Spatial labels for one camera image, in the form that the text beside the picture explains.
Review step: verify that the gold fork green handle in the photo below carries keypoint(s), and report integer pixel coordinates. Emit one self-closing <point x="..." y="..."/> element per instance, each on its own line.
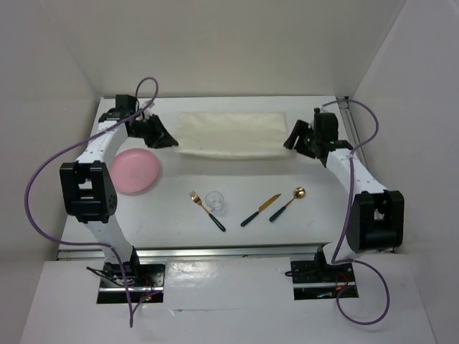
<point x="197" y="200"/>

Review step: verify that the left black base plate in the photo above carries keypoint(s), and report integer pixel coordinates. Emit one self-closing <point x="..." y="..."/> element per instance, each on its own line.
<point x="148" y="287"/>

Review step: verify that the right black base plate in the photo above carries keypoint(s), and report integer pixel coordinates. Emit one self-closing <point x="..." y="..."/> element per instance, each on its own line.
<point x="311" y="282"/>

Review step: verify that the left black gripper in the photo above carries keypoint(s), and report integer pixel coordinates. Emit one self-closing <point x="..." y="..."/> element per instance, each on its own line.
<point x="160" y="137"/>

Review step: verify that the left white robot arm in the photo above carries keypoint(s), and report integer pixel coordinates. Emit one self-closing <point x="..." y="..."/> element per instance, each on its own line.
<point x="88" y="191"/>

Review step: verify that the cream cloth placemat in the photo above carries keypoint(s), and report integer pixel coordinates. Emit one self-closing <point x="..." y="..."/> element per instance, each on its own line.
<point x="232" y="136"/>

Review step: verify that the pink plastic plate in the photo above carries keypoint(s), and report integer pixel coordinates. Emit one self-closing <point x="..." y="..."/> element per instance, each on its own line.
<point x="134" y="170"/>

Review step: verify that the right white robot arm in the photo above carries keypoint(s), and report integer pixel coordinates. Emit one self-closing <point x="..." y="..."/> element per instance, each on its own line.
<point x="335" y="164"/>

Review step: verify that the gold knife green handle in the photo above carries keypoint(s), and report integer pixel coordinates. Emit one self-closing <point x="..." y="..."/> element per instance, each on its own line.
<point x="260" y="209"/>

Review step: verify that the gold spoon green handle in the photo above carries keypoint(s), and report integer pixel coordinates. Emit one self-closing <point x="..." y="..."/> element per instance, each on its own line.
<point x="299" y="193"/>

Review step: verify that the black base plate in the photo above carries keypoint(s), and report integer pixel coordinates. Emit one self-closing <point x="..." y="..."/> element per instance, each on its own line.
<point x="148" y="287"/>
<point x="311" y="282"/>

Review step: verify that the clear plastic cup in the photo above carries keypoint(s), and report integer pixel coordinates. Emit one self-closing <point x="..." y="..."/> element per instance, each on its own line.
<point x="216" y="203"/>

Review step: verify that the aluminium side rail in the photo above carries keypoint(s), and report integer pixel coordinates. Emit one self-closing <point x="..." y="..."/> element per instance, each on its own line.
<point x="349" y="111"/>

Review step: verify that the aluminium front rail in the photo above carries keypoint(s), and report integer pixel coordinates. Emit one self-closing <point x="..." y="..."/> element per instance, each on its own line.
<point x="220" y="252"/>

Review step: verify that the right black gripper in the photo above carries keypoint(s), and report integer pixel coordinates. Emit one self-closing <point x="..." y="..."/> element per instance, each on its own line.
<point x="300" y="128"/>

